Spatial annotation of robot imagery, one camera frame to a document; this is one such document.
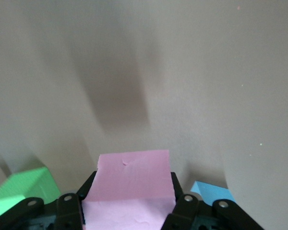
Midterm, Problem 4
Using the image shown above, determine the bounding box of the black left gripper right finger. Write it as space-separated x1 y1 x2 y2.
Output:
161 172 266 230

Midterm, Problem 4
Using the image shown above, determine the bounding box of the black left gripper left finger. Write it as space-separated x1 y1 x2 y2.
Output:
0 170 98 230

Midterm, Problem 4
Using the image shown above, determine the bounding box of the green foam cube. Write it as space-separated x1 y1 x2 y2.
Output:
0 166 62 220

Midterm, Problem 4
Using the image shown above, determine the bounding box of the pink foam cube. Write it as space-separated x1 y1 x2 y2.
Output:
82 149 177 230

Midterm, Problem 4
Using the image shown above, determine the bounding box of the blue foam cube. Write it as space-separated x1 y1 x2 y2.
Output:
190 181 237 207

